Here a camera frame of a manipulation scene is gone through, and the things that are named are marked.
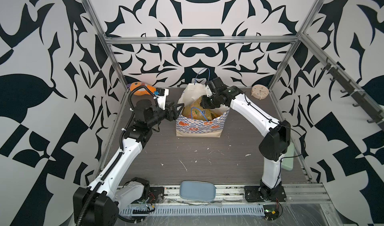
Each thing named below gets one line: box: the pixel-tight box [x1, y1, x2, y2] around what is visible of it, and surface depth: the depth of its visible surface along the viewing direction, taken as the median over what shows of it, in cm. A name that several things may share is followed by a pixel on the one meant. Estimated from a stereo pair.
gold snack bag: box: [181, 96, 221, 121], surface depth 83 cm
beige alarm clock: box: [251, 84, 270, 100], surface depth 117 cm
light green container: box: [282, 142, 294, 171], surface depth 82 cm
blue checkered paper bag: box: [176, 83, 230, 138], surface depth 82 cm
